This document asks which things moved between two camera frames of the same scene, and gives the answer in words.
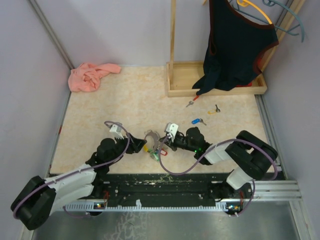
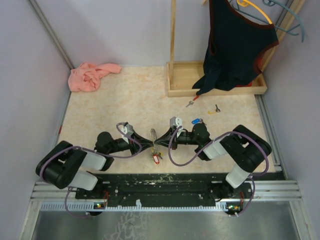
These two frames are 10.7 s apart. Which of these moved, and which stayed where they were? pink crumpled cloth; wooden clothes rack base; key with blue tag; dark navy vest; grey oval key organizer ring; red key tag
Moved: grey oval key organizer ring; red key tag
Stayed: key with blue tag; wooden clothes rack base; dark navy vest; pink crumpled cloth
